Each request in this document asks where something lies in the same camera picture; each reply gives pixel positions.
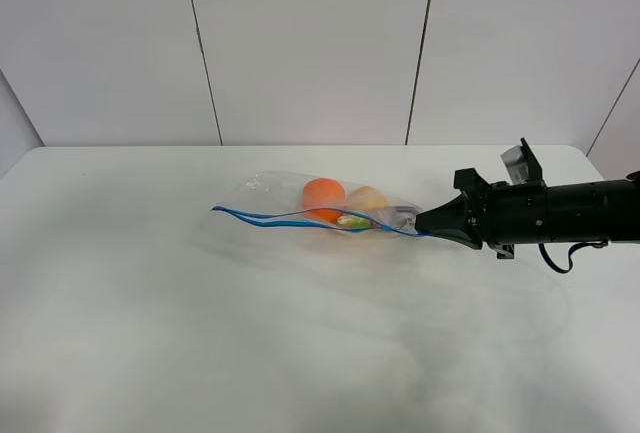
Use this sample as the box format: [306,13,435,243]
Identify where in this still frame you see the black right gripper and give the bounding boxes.
[416,168,548,258]

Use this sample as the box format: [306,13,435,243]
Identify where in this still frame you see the clear zip bag blue seal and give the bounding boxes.
[211,172,429,239]

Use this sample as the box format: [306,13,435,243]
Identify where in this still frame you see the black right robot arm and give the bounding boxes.
[415,168,639,259]

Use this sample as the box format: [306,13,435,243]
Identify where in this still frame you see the yellow pear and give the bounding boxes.
[338,186,390,236]

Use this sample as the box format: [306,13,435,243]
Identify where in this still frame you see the purple eggplant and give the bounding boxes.
[335,205,421,231]

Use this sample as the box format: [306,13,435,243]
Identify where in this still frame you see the orange fruit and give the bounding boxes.
[301,178,346,223]

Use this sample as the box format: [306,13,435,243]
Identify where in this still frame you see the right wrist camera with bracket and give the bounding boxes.
[500,138,544,185]

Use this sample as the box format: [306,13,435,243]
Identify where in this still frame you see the blue black right cable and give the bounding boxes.
[537,240,611,275]

